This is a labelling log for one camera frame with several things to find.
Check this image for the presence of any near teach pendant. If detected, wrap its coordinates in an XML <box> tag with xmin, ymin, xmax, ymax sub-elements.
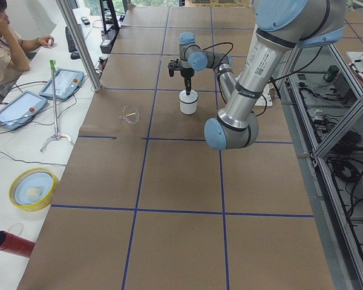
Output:
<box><xmin>0</xmin><ymin>91</ymin><xmax>47</xmax><ymax>130</ymax></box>

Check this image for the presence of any black computer box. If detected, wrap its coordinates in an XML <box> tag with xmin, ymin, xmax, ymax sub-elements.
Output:
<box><xmin>100</xmin><ymin>30</ymin><xmax>117</xmax><ymax>54</ymax></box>

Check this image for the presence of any green handled reacher grabber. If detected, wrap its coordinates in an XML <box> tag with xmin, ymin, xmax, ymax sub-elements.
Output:
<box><xmin>40</xmin><ymin>59</ymin><xmax>74</xmax><ymax>153</ymax></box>

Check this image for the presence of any teach pendant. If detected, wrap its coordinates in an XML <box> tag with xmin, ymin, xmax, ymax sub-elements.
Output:
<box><xmin>39</xmin><ymin>68</ymin><xmax>84</xmax><ymax>101</ymax></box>
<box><xmin>0</xmin><ymin>91</ymin><xmax>47</xmax><ymax>130</ymax></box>

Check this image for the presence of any yellow tape roll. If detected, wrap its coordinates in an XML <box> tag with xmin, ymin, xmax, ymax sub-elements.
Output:
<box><xmin>8</xmin><ymin>167</ymin><xmax>59</xmax><ymax>212</ymax></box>

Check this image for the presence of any black keyboard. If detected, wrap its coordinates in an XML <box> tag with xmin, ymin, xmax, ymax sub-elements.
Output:
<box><xmin>65</xmin><ymin>27</ymin><xmax>77</xmax><ymax>53</ymax></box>

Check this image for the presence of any aluminium frame post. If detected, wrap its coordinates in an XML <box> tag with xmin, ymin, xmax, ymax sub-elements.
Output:
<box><xmin>56</xmin><ymin>0</ymin><xmax>102</xmax><ymax>92</ymax></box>

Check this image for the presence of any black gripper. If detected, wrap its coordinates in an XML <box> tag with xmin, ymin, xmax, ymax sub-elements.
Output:
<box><xmin>180</xmin><ymin>68</ymin><xmax>194</xmax><ymax>95</ymax></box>

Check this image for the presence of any red cylinder tube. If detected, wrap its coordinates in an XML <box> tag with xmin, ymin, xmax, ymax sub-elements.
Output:
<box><xmin>0</xmin><ymin>231</ymin><xmax>35</xmax><ymax>258</ymax></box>

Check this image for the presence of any clear glass funnel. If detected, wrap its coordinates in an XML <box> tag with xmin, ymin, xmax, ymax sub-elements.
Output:
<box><xmin>119</xmin><ymin>105</ymin><xmax>140</xmax><ymax>124</ymax></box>

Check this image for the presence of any far teach pendant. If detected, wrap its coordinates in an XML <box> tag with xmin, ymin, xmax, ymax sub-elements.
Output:
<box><xmin>39</xmin><ymin>68</ymin><xmax>84</xmax><ymax>101</ymax></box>

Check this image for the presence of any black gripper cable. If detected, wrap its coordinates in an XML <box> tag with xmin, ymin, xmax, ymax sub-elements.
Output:
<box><xmin>199</xmin><ymin>42</ymin><xmax>234</xmax><ymax>61</ymax></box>

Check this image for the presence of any seated person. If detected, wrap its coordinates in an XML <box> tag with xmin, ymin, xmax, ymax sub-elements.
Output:
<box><xmin>0</xmin><ymin>1</ymin><xmax>54</xmax><ymax>86</ymax></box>

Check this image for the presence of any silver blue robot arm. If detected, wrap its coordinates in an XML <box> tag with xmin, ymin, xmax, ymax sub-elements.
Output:
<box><xmin>177</xmin><ymin>1</ymin><xmax>346</xmax><ymax>150</ymax></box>

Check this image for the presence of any white enamel cup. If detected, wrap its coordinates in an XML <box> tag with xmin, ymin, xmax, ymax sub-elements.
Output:
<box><xmin>179</xmin><ymin>90</ymin><xmax>198</xmax><ymax>115</ymax></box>

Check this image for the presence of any black computer mouse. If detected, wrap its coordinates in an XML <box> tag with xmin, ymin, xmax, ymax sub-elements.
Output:
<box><xmin>70</xmin><ymin>52</ymin><xmax>80</xmax><ymax>60</ymax></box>

